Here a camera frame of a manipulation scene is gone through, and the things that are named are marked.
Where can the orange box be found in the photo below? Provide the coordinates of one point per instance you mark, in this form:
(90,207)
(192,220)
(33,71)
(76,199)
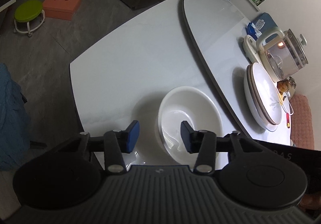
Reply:
(62,4)

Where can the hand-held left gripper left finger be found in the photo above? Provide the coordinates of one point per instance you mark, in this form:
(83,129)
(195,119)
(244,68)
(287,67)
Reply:
(133,136)

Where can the glass kettle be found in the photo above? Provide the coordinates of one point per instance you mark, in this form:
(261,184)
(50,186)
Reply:
(283,56)

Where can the red lighter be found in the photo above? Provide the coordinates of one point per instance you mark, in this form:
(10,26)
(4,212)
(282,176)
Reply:
(288,120)

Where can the blue cloth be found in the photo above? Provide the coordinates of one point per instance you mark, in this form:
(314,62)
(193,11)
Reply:
(10,118)

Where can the green round stool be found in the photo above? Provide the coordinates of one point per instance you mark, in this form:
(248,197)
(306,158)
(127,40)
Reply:
(28,11)

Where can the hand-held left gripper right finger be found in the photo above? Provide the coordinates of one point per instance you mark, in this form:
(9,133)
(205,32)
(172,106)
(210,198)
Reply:
(186,136)

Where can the white bowl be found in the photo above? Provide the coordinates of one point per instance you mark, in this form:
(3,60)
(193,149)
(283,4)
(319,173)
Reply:
(190,111)

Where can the green box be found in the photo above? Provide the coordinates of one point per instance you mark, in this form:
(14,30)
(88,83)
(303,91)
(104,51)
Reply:
(257,0)

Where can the grey round turntable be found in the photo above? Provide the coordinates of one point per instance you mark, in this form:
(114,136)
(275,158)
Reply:
(213,28)

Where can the stack of white plates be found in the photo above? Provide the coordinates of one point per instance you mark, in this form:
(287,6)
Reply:
(264,93)

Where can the brown toad figurine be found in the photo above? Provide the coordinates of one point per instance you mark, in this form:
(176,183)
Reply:
(287,85)

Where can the white plate red flower print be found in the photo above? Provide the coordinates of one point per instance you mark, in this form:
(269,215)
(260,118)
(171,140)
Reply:
(248,74)

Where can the cream plate grey leaf print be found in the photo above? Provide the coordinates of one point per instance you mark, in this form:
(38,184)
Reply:
(250,103)

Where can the cream kettle base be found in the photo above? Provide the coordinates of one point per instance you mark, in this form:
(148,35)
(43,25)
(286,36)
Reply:
(249,47)

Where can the blue tissue packet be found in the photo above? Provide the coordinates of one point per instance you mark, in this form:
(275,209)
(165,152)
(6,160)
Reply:
(252,29)

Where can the yellow coaster mat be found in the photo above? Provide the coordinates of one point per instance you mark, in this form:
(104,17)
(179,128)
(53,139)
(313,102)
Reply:
(282,96)

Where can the pink blanket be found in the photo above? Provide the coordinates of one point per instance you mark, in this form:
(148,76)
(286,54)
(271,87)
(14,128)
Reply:
(302,121)

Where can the person's right forearm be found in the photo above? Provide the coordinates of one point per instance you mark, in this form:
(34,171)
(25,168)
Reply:
(312,204)

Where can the blue chair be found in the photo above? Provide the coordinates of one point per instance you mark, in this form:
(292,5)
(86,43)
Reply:
(269,22)

